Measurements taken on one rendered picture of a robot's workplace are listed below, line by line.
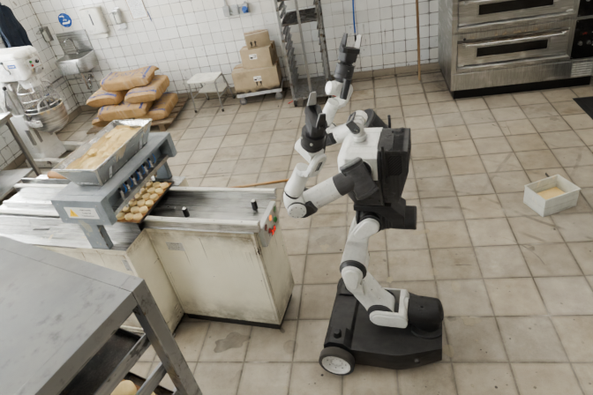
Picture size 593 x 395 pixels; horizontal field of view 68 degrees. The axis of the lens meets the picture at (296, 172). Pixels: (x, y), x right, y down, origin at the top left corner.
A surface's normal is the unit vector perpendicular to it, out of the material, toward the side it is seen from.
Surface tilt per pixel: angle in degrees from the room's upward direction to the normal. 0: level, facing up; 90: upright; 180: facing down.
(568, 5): 90
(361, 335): 0
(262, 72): 86
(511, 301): 0
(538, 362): 0
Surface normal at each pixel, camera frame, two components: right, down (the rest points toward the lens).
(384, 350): -0.17, -0.83
